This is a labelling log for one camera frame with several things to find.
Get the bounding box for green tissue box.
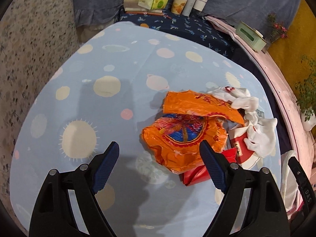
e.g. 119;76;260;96
236;22;266;52

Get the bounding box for navy patterned cloth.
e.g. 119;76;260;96
118;10;235;59

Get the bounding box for tall white bottle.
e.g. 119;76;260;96
182;0;196;17

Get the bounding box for yellow fabric backdrop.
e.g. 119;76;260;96
267;0;316;89

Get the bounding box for red and white paper cup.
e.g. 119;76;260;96
228;126;260;170

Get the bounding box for white cloth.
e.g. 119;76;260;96
208;87;277;158

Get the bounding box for light blue planet tablecloth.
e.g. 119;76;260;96
10;22;273;236

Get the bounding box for green plant in white pot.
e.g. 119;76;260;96
295;55;315;132

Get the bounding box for orange pencil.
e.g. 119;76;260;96
126;11;172;19

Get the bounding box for white jar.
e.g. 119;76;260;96
193;0;208;12

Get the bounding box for green tissue pack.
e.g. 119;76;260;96
138;0;168;10

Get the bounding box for red flowers in vase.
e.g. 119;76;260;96
267;12;288;43

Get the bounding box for pink quilt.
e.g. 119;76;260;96
204;15;314;158

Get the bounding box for orange printed plastic bag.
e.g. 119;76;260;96
141;90;244;174

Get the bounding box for yellow floral cup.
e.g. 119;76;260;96
171;0;187;15

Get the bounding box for trash bin with white liner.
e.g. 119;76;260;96
280;150;303;218

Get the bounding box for red envelope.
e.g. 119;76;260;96
179;148;237;186

